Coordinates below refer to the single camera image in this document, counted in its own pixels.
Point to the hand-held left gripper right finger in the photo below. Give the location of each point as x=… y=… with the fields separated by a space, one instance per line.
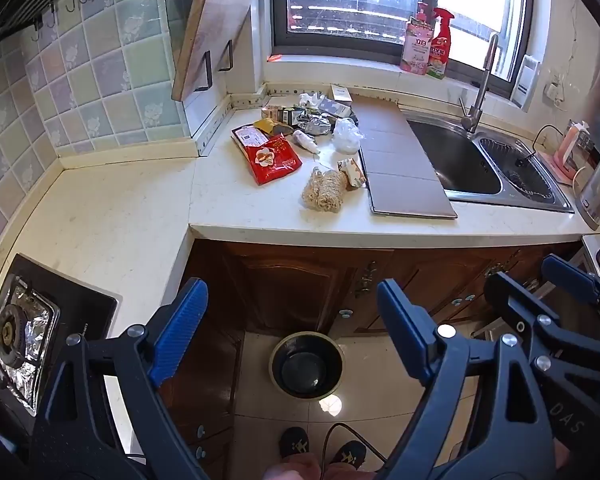
x=405 y=330

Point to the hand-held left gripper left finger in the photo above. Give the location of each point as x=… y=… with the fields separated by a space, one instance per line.
x=180 y=330

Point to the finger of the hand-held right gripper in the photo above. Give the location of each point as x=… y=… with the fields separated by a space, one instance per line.
x=575 y=282
x=510 y=300

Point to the black trash bin beige rim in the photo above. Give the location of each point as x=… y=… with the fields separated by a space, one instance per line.
x=307 y=365

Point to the dried noodle bundle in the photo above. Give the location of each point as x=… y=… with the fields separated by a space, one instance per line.
x=325 y=187

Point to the small beige carton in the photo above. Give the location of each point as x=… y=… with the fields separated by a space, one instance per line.
x=352 y=172

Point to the red snack bag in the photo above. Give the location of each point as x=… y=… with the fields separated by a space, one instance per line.
x=275 y=157

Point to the white plastic bag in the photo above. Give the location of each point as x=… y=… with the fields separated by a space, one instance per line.
x=347 y=135

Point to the white tube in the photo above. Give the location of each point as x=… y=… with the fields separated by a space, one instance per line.
x=306 y=141

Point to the yellow packet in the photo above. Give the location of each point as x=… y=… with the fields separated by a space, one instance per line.
x=267 y=125

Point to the foil wrapper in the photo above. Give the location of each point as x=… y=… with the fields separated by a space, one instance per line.
x=314 y=124

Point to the grey box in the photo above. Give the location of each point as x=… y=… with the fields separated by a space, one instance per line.
x=332 y=107

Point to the green brown packet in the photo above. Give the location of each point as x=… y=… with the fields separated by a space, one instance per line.
x=280 y=112

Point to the small white box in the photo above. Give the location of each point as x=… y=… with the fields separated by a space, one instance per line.
x=341 y=92

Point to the white tissue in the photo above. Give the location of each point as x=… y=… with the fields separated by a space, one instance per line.
x=307 y=99

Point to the brown wooden cabinet door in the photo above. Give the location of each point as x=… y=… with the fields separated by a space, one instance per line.
x=280 y=290
x=215 y=355
x=415 y=280
x=525 y=264

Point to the black gas stove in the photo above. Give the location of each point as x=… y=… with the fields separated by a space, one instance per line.
x=80 y=305

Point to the dark blue patterned slipper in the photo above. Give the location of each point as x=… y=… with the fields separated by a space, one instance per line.
x=294 y=442
x=347 y=452

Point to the foil burner liner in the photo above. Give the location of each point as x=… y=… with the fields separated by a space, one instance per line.
x=35 y=345

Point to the steel double sink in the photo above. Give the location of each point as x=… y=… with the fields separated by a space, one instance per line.
x=460 y=160

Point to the brown tiled board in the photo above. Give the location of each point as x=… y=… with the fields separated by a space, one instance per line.
x=395 y=160

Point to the person's pink pants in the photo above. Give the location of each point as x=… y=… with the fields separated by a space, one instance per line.
x=300 y=469

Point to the metal corner trim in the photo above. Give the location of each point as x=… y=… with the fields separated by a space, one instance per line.
x=212 y=130

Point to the steel faucet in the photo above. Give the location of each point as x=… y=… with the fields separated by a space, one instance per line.
x=482 y=80

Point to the black cutting board holder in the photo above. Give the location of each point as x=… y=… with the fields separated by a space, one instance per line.
x=208 y=72

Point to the red spray bottle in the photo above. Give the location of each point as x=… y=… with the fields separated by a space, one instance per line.
x=440 y=45

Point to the pink detergent pouch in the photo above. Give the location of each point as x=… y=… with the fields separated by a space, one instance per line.
x=417 y=45

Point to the wooden cutting board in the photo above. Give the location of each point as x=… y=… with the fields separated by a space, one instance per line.
x=210 y=35

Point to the white wall socket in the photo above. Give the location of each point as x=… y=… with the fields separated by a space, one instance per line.
x=552 y=91

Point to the white wall rack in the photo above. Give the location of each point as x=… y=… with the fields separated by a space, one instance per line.
x=525 y=80

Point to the black hook rail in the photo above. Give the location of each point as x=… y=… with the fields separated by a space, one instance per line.
x=55 y=2

